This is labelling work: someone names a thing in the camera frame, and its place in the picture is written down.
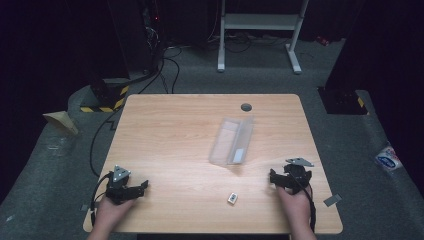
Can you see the white metal stand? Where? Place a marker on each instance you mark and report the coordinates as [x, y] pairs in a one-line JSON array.
[[260, 21]]

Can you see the person's left hand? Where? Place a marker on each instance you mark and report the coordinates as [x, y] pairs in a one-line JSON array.
[[110, 213]]

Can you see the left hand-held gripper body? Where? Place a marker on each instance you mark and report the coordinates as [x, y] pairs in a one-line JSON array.
[[119, 191]]

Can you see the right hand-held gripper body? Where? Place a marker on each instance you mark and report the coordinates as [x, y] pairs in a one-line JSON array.
[[297, 176]]

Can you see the small grey tape piece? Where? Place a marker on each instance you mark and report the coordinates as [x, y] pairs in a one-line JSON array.
[[84, 207]]

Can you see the beige cardboard piece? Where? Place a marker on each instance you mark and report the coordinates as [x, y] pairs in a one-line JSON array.
[[61, 120]]

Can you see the small red object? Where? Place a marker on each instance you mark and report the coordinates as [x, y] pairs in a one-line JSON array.
[[322, 40]]

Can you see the clear plastic pencil case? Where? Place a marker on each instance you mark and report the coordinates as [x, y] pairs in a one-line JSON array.
[[231, 141]]

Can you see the black equipment rack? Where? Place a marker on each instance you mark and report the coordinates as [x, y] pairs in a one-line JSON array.
[[140, 33]]

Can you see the grey tape strip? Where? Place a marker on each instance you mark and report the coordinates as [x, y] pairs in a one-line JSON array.
[[332, 200]]

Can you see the blue white plastic packet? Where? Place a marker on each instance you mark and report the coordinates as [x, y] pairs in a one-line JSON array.
[[388, 159]]

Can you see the person's right hand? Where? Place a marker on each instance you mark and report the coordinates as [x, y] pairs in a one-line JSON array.
[[294, 208]]

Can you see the black yellow striped stand base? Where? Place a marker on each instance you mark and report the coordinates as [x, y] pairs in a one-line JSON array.
[[110, 100]]

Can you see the small white eraser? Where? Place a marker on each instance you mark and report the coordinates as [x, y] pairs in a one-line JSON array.
[[232, 198]]

